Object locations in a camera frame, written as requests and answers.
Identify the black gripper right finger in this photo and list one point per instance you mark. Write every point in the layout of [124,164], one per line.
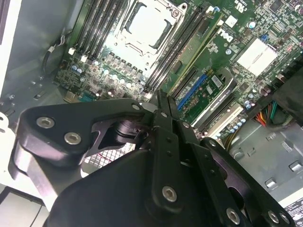
[220,165]

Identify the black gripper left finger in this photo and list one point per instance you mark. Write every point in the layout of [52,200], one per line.
[59,123]

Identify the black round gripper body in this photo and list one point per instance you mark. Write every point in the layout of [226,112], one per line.
[106,201]

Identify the green RAM stick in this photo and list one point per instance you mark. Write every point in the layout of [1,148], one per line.
[199,42]

